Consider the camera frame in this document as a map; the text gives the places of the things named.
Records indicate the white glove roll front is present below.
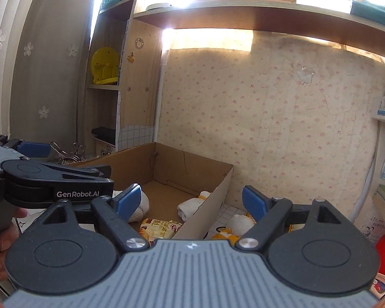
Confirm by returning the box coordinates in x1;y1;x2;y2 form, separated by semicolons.
127;190;150;223

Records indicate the white glove roll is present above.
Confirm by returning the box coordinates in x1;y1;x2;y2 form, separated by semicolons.
177;191;211;223
225;214;256;236
127;190;150;223

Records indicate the croissant snack bag front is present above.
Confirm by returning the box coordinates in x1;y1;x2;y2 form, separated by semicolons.
138;218;182;245

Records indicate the person's left hand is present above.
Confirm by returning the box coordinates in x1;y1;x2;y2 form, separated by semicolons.
0;207;29;284

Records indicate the white glove roll right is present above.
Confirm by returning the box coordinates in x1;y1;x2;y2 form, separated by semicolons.
225;214;256;236

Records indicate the orange snack bag back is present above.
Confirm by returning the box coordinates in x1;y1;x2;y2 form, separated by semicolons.
211;226;240;246

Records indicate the open cardboard box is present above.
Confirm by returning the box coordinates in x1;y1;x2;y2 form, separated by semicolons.
71;142;234;240

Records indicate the white glove roll left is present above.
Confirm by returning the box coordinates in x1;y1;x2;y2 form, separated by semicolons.
177;191;211;223

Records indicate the yellow plastic spool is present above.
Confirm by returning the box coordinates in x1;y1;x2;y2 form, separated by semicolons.
90;47;120;85

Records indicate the floral curtain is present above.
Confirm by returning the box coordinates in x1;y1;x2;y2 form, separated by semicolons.
0;0;94;146

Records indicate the wooden desk shelf unit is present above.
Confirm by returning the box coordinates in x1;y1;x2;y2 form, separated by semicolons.
83;0;385;232

